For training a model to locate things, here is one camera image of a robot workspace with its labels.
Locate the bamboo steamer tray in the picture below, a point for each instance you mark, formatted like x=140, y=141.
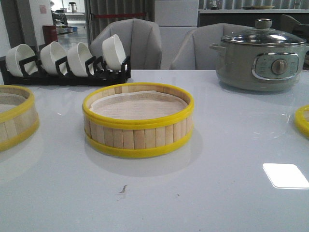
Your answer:
x=138, y=138
x=18, y=115

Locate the white cabinet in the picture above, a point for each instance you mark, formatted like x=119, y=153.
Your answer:
x=175, y=18

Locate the green electric cooking pot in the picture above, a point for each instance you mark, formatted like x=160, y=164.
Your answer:
x=259, y=68

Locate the black dish rack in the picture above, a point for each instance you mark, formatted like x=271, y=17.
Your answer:
x=97, y=73

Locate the steamer liner paper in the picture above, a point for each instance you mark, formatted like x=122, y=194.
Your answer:
x=138, y=105

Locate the red cylinder bin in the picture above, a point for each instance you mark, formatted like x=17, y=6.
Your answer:
x=49, y=33

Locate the white bowl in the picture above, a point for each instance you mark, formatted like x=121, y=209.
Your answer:
x=77, y=56
x=50, y=54
x=113, y=52
x=15, y=55

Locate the glass pot lid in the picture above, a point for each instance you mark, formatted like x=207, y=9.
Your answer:
x=263, y=35

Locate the right grey chair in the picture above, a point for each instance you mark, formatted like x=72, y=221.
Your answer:
x=194, y=52

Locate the woven bamboo steamer lid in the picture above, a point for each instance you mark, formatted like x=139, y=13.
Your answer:
x=302, y=120

